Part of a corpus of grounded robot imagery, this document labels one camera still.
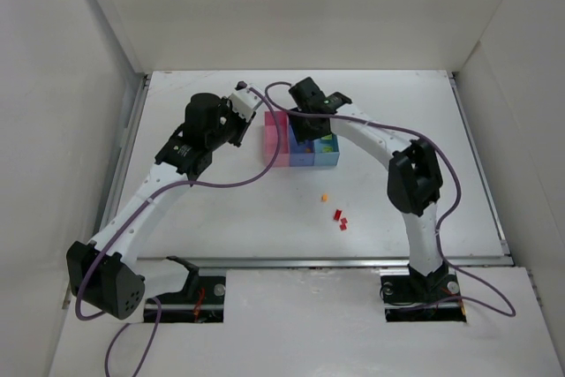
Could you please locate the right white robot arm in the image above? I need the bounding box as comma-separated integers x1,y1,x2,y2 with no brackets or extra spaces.
289,78,448,304

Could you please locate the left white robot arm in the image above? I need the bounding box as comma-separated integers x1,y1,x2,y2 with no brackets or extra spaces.
66,88,262,320

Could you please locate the pink container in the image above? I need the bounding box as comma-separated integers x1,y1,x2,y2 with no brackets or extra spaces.
262,110,290,168

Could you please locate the dark blue container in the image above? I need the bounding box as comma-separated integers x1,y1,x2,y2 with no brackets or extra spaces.
288,124,314,167

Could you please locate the light blue container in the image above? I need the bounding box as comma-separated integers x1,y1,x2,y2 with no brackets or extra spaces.
313,134,340,167

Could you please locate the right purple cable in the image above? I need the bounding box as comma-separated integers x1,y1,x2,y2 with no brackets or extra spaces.
264,81,517,317

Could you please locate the purple cable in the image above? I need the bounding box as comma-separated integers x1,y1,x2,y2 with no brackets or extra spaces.
264,81,517,317
74,89,292,377

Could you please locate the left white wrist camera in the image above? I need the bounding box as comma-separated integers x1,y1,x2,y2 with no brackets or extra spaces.
228,81,264,123

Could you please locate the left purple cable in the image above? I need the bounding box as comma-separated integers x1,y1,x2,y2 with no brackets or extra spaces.
74,89,292,377

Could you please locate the left aluminium rail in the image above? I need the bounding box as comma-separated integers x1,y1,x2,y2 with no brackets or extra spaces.
92,73,152,236

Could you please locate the aluminium rail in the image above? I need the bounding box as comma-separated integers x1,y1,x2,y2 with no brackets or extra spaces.
92,73,152,236
448,72,514,263
90,255,513,270

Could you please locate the right aluminium rail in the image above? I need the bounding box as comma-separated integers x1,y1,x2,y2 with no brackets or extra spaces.
448,72,514,263

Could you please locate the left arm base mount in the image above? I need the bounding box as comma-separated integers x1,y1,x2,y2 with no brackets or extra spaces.
140,256,226,324

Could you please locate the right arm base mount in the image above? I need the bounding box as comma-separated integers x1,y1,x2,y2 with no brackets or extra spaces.
380,274,467,322

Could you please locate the front aluminium rail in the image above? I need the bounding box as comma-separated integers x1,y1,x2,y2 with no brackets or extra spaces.
90,255,513,270

